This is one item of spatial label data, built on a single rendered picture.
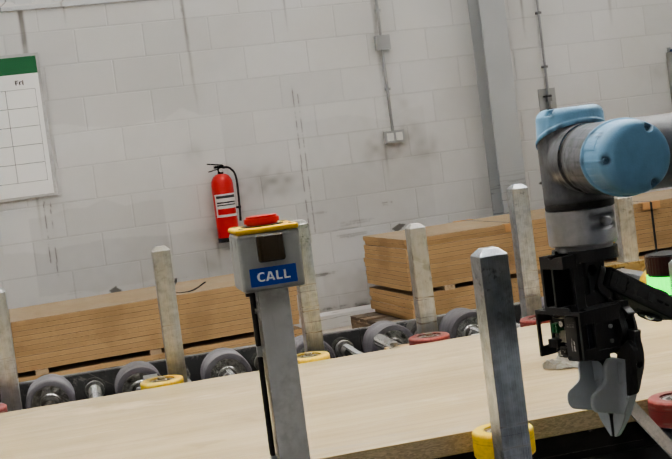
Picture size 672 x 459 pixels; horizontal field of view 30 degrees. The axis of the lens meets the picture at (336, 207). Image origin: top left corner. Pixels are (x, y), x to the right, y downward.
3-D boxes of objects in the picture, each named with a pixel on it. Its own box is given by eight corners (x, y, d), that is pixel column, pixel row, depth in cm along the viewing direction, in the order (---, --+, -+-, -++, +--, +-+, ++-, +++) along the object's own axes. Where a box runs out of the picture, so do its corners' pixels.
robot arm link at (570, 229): (580, 204, 142) (633, 202, 135) (585, 244, 142) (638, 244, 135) (530, 213, 138) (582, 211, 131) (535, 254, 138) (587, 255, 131)
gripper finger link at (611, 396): (584, 445, 136) (574, 361, 136) (623, 433, 139) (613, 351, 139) (605, 449, 134) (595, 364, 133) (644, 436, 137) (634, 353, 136)
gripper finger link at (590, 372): (564, 441, 139) (554, 359, 138) (603, 429, 142) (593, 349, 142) (584, 445, 136) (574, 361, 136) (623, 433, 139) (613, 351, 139)
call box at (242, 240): (307, 291, 138) (298, 221, 138) (244, 300, 137) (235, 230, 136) (295, 285, 145) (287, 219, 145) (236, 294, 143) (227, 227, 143)
